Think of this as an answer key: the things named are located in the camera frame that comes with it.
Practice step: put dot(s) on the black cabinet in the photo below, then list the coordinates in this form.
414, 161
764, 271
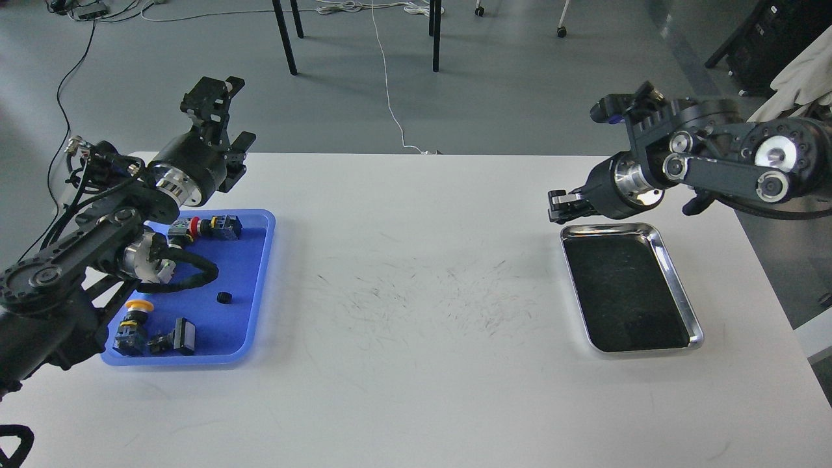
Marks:
772, 36

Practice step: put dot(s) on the black table leg left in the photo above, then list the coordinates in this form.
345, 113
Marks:
284, 31

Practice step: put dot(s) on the black table leg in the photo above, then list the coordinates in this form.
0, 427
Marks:
434, 30
284, 31

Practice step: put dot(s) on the blue plastic tray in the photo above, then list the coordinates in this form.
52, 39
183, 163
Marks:
224, 333

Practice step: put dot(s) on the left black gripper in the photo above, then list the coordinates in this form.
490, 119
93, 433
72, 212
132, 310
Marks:
194, 155

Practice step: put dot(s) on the yellow push button switch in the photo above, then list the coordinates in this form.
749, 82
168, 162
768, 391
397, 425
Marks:
131, 336

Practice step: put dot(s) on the red emergency stop button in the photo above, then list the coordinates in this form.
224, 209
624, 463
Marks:
187, 230

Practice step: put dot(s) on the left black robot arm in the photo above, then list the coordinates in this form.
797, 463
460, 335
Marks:
57, 304

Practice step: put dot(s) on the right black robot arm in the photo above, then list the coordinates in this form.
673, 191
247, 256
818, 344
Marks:
706, 146

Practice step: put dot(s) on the beige cloth on chair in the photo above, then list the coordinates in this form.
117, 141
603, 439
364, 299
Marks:
804, 81

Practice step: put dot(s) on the black table leg right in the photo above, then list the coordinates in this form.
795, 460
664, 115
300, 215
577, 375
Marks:
434, 30

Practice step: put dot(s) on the silver metal tray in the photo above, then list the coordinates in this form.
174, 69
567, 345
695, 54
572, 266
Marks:
630, 296

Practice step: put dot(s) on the black square push button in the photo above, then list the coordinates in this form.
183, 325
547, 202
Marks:
182, 339

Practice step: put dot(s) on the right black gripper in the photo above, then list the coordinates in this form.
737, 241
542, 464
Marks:
615, 188

